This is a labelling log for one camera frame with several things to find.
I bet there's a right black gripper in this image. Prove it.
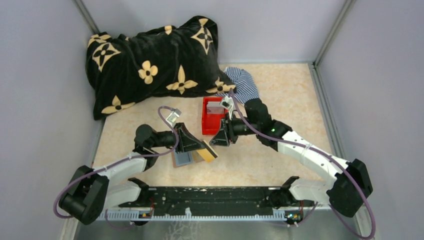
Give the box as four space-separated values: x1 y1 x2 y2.
210 112 260 147

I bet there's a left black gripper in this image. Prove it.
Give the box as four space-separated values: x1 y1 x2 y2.
150 122 206 154

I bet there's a pink leather card holder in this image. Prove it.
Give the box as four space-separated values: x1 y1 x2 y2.
172 151 204 168

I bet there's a red plastic bin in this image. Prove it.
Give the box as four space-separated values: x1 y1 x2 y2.
201 96 228 135

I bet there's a gold striped credit card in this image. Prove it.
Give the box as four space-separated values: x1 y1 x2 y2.
196 140 218 163

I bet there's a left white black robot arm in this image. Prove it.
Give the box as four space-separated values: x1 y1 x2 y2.
53 108 211 225

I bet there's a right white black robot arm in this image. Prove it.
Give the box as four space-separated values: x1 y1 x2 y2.
209 96 373 218

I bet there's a grey card in bin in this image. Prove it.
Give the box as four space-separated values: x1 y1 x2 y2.
206 101 225 115

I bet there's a blue white striped cloth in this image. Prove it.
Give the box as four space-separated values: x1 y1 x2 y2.
223 66 260 105

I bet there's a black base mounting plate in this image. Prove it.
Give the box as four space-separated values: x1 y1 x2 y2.
118 186 315 217

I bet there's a black floral plush blanket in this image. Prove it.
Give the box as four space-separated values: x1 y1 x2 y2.
85 15 238 120

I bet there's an aluminium frame rail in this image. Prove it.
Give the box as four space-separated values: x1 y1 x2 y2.
87 185 315 215

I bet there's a white cable duct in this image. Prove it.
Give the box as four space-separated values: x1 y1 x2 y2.
97 208 287 222

